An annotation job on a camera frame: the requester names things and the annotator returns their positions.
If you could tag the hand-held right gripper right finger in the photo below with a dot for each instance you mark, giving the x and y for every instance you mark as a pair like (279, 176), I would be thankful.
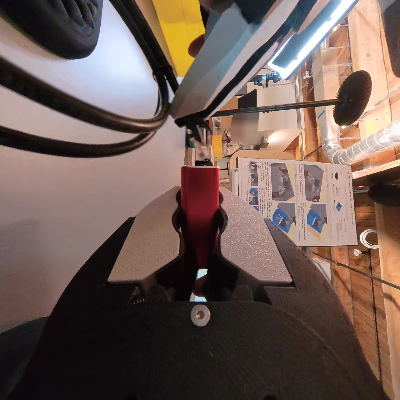
(253, 247)

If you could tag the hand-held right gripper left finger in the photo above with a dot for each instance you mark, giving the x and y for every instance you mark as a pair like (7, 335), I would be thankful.
(147, 243)

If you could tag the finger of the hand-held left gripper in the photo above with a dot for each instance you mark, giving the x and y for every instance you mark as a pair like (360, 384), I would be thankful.
(218, 68)

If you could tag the yellow plastic bin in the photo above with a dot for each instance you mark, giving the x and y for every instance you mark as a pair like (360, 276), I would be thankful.
(178, 31)

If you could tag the red ethernet splitter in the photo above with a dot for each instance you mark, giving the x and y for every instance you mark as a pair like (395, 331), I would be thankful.
(198, 218)

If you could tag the grey desk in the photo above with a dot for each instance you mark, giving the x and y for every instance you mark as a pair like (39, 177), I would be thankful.
(78, 203)

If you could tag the black wrist rest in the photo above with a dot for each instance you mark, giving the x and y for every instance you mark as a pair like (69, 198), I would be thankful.
(56, 25)

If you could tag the instruction board with wooden frame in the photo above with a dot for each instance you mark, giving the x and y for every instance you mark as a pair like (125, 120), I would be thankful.
(297, 203)

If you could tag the silver ventilation duct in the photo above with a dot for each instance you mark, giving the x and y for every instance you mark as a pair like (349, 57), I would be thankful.
(359, 150)

